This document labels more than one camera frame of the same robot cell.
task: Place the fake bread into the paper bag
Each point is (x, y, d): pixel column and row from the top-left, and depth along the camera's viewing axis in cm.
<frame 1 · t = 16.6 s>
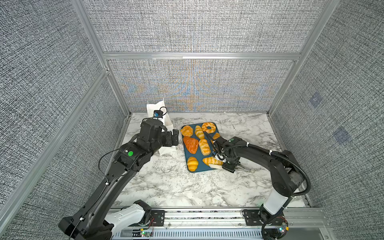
left hand: (170, 130, 68), fingers open
right hand: (232, 163, 88), fingers open
teal serving tray: (202, 166, 92), on the table
twisted ring bread: (204, 127, 108), point 4 cm above the table
round golden bun: (187, 131, 105), point 5 cm above the table
small striped bread roll: (199, 132, 102), point 7 cm above the table
orange croissant: (191, 144, 99), point 4 cm above the table
striped bread loaf: (204, 147, 97), point 5 cm above the table
small golden croissant bun: (192, 164, 89), point 5 cm above the table
long golden bread roll: (212, 160, 90), point 5 cm above the table

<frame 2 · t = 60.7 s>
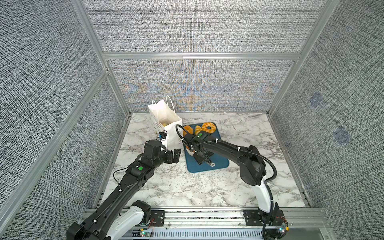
left hand: (173, 149, 78), fingers open
right hand: (203, 157, 89), fingers open
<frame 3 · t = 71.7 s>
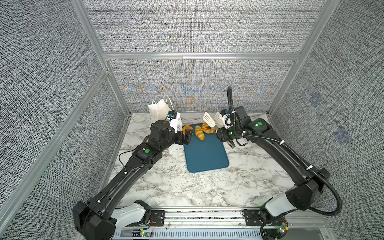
left hand: (184, 128, 72), fingers open
right hand: (220, 132, 77), fingers open
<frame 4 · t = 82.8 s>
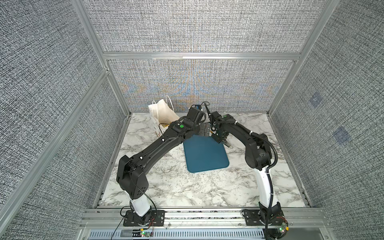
left hand: (202, 126, 82), fingers open
right hand: (220, 137, 101), fingers open
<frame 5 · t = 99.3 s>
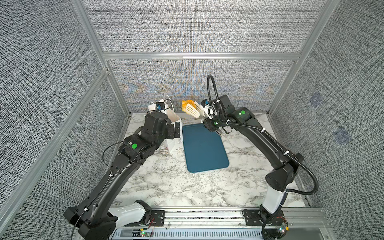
left hand: (170, 123, 67), fingers open
right hand: (206, 121, 79), fingers open
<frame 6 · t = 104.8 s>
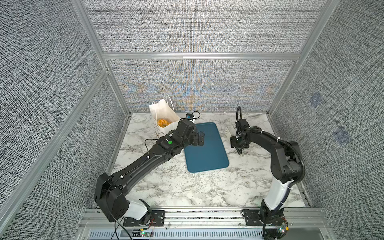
left hand: (197, 133, 78), fingers open
right hand: (236, 144, 98), fingers open
round golden bun: (163, 122, 92), point 19 cm above the table
